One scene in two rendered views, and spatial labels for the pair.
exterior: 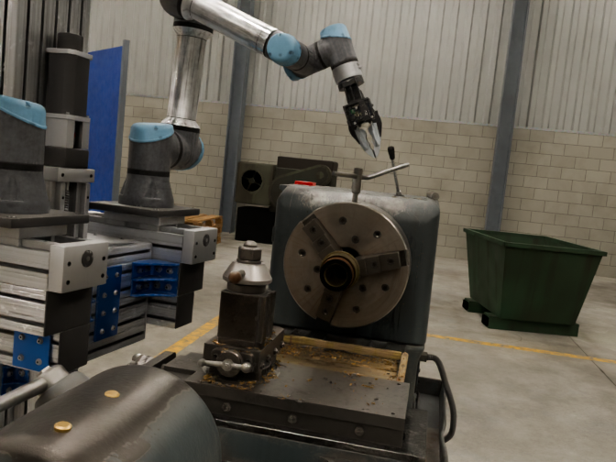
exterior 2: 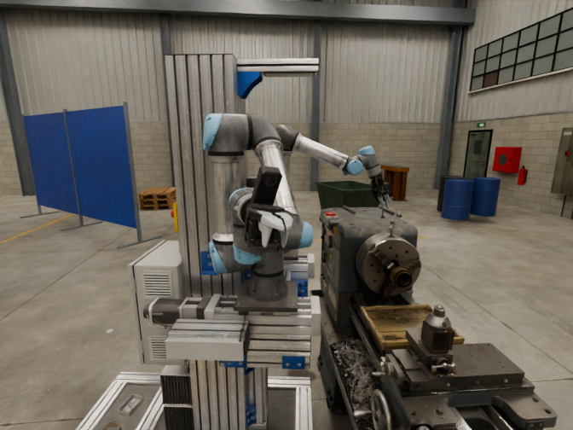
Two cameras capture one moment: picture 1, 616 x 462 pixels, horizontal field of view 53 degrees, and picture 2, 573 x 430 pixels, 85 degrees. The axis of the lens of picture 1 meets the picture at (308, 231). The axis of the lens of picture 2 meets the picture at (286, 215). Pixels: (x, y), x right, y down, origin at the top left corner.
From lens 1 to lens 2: 0.96 m
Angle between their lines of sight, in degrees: 17
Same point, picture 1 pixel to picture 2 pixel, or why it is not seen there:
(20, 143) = (280, 261)
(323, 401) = (489, 372)
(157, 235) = (292, 266)
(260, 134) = not seen: hidden behind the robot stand
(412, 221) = (408, 236)
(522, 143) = (323, 130)
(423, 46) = (269, 83)
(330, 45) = (367, 158)
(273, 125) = not seen: hidden behind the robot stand
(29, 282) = (299, 332)
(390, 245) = (413, 255)
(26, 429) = not seen: outside the picture
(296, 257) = (368, 267)
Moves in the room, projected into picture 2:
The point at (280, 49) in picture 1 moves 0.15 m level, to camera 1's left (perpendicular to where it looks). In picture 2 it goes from (355, 169) to (327, 169)
